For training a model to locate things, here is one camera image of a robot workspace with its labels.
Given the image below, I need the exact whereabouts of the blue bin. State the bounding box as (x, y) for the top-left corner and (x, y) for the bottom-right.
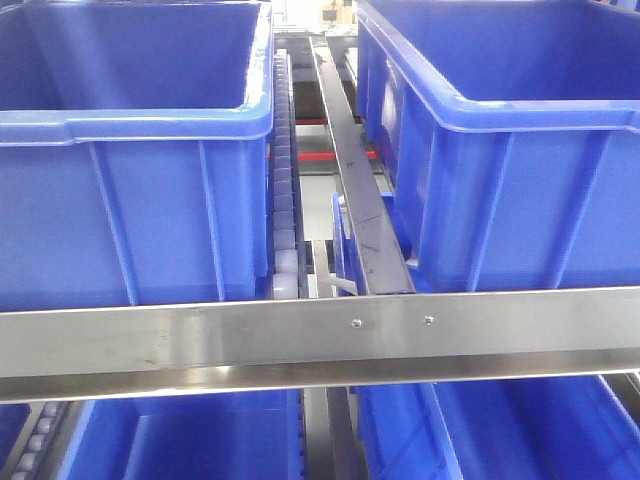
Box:
(358, 1), (639, 292)
(355, 376), (639, 479)
(1, 1), (274, 312)
(0, 388), (305, 480)

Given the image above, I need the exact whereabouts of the grey metal flow rack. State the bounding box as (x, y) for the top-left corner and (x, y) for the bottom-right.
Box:
(1, 287), (639, 403)

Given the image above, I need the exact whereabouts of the blue bin lower left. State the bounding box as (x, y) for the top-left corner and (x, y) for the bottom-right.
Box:
(0, 388), (305, 480)

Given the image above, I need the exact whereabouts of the blue bin upper left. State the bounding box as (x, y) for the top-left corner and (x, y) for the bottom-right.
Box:
(1, 1), (274, 312)

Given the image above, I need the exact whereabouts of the roller conveyor track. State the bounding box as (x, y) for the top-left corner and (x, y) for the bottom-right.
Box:
(271, 49), (305, 300)

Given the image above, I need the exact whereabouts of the blue bin upper right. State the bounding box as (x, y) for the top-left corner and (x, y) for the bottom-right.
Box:
(358, 1), (639, 292)

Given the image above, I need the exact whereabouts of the blue bin lower right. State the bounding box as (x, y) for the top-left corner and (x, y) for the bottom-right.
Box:
(355, 376), (639, 479)

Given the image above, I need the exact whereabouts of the steel divider rail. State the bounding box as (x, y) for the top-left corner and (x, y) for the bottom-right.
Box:
(309, 37), (415, 295)

